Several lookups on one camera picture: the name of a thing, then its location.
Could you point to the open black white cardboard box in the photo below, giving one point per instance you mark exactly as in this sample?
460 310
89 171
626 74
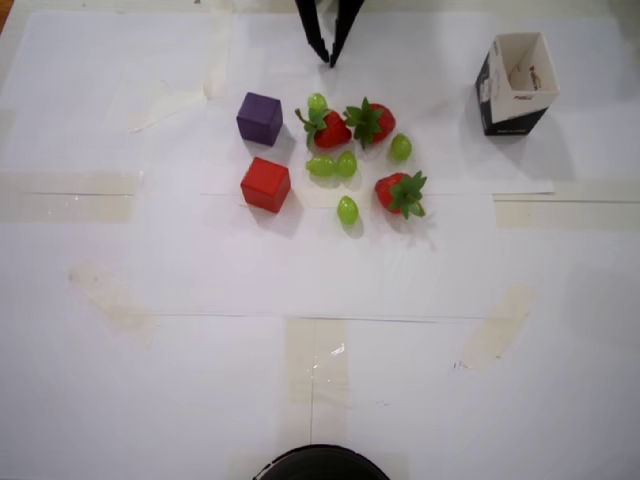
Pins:
515 117

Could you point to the green plastic grape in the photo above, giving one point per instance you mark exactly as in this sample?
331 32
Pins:
401 147
320 166
347 164
316 101
347 210

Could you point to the black round object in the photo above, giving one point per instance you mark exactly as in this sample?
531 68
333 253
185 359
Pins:
320 465

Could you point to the purple wooden cube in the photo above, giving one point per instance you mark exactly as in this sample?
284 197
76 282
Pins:
259 119

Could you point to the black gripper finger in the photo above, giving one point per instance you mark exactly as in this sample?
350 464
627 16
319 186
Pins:
347 15
310 20

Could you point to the beige masking tape strip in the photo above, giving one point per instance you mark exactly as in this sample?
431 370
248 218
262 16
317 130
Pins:
112 302
565 212
65 197
317 360
497 330

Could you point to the red wooden cube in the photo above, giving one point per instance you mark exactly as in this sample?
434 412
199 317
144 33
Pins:
265 185

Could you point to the red plastic strawberry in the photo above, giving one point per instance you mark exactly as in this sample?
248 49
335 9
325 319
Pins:
332 131
387 192
382 122

